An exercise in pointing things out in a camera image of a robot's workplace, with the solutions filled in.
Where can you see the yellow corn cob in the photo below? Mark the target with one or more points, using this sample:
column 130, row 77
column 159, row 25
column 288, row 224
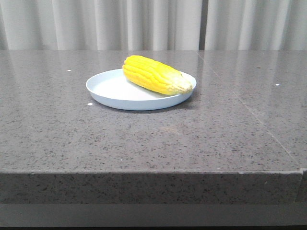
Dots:
column 155, row 76

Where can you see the light blue round plate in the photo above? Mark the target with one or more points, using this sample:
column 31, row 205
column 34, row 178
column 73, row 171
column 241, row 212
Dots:
column 111, row 88

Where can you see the white curtain right panel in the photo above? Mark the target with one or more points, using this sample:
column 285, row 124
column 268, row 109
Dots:
column 256, row 25

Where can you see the white curtain panel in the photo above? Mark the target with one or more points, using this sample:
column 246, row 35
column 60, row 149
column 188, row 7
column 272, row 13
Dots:
column 102, row 24
column 256, row 25

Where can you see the white curtain left panel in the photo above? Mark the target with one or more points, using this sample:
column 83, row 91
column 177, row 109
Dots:
column 102, row 24

